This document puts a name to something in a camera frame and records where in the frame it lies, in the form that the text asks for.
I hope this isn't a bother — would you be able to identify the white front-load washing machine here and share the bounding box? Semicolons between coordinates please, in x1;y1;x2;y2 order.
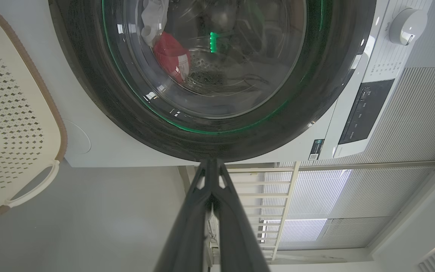
0;0;434;168

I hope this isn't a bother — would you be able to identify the black QR code sticker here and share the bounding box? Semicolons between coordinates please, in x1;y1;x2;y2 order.
308;139;326;161

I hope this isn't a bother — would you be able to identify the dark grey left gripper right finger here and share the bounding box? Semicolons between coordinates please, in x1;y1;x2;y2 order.
211;159;271;272

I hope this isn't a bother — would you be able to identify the white washing machine dial knob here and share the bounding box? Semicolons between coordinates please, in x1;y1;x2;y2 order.
389;8;429;46

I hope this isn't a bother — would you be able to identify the round drain filter cover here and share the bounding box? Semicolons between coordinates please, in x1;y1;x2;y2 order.
63;120;92;155

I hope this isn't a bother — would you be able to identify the white metal railing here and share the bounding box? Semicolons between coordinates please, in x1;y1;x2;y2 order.
180;161;435;262

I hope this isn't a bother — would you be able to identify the red garment with white trim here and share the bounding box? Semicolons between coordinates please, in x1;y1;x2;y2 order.
153;32;192;84

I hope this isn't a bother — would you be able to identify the dark washing machine door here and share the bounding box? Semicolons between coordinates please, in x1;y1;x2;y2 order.
48;0;377;163

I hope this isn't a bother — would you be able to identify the steel washing machine drum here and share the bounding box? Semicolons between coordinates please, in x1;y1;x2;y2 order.
127;0;307;119

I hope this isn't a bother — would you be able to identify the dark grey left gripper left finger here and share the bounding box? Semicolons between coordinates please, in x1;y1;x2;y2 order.
153;159;213;272

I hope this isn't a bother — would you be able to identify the black washing machine control panel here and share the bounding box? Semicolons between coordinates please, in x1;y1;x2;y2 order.
338;79;395;145

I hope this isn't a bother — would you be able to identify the cream perforated laundry basket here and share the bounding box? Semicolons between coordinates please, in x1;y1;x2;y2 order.
0;0;68;222

